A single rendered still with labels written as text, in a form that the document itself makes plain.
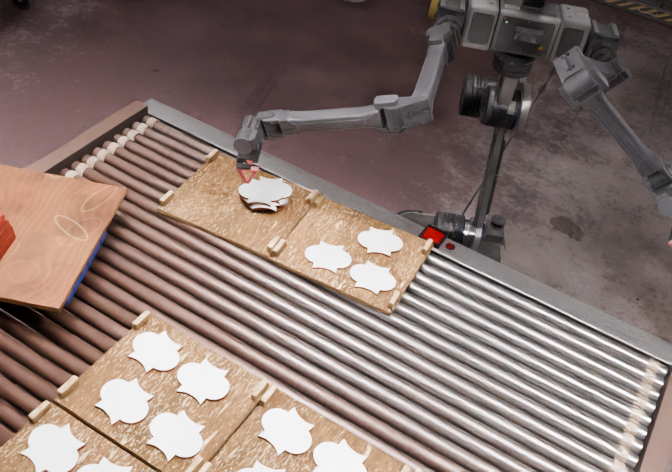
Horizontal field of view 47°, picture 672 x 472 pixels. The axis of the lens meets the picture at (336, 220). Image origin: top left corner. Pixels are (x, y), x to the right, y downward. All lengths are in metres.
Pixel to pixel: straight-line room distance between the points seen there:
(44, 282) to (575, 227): 2.90
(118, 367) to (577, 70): 1.44
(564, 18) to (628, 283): 1.81
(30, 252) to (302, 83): 2.94
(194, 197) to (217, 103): 2.15
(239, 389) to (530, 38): 1.41
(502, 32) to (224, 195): 1.05
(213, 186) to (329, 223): 0.41
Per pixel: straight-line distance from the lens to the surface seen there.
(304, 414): 2.03
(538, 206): 4.36
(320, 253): 2.40
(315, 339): 2.21
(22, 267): 2.25
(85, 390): 2.09
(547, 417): 2.22
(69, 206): 2.41
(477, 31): 2.65
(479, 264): 2.53
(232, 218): 2.50
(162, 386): 2.08
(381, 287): 2.33
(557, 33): 2.68
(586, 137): 5.04
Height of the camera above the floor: 2.62
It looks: 42 degrees down
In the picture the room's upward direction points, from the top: 9 degrees clockwise
